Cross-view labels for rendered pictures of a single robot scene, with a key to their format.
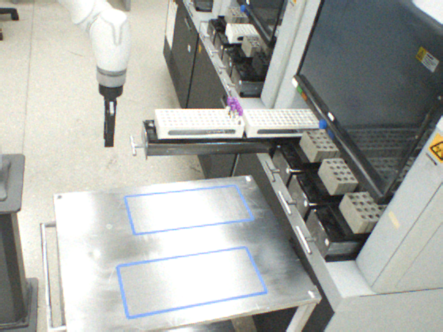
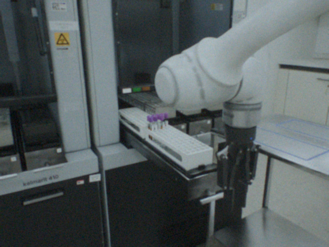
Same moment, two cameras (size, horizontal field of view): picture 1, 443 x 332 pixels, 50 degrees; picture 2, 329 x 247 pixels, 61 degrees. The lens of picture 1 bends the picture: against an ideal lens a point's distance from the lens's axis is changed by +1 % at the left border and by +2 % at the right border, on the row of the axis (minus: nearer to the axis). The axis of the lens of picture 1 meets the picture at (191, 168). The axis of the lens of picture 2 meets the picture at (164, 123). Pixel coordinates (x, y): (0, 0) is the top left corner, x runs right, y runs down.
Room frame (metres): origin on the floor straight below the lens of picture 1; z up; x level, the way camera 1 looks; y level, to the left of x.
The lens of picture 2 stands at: (1.50, 0.89, 1.21)
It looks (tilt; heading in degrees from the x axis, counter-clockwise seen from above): 18 degrees down; 260
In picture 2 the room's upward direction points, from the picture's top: straight up
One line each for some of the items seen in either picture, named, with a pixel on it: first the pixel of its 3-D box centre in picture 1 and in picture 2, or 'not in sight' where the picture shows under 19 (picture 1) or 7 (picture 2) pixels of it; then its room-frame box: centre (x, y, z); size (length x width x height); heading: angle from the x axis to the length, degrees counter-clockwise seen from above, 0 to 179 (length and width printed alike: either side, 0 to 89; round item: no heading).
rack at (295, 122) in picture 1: (283, 124); (139, 122); (1.42, -0.29, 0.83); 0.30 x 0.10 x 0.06; 109
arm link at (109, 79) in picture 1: (111, 73); (241, 112); (1.21, 0.29, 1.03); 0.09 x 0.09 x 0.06
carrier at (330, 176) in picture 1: (330, 178); (191, 108); (1.14, -0.43, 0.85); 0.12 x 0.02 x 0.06; 19
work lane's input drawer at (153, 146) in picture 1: (232, 137); (158, 147); (1.36, -0.12, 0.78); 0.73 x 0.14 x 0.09; 109
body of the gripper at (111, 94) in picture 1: (110, 94); (239, 141); (1.21, 0.29, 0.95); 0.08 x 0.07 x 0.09; 19
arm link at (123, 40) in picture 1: (111, 37); (241, 67); (1.22, 0.29, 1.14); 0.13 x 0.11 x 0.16; 28
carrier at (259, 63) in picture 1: (259, 64); (40, 131); (1.81, -0.20, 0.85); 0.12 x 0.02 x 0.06; 19
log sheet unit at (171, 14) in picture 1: (169, 20); not in sight; (3.05, 0.34, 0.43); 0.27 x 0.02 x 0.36; 19
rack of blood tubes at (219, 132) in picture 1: (198, 125); (175, 145); (1.31, 0.00, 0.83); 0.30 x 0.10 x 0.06; 110
